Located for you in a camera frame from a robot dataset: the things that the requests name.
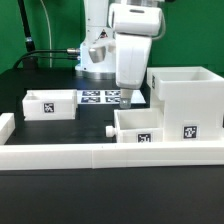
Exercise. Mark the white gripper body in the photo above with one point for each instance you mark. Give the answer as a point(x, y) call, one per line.
point(134, 28)

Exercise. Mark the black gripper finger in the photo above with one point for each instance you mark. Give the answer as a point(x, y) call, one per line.
point(125, 98)

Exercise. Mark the white front drawer tray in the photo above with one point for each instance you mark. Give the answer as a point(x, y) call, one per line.
point(137, 126)

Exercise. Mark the white drawer tray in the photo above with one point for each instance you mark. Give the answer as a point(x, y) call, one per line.
point(137, 126)
point(50, 105)

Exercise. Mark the white drawer cabinet box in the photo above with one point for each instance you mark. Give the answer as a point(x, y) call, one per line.
point(191, 100)

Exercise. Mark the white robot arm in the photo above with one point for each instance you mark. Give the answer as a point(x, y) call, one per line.
point(98, 51)

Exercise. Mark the white rear drawer tray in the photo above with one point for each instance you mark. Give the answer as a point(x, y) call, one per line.
point(50, 105)

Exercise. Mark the white sheet with markers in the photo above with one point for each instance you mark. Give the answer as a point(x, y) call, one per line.
point(106, 97)

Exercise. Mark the black pole stand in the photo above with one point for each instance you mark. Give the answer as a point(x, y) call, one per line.
point(30, 62)

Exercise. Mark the white U-shaped boundary fence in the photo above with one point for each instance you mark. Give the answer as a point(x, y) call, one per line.
point(112, 155)

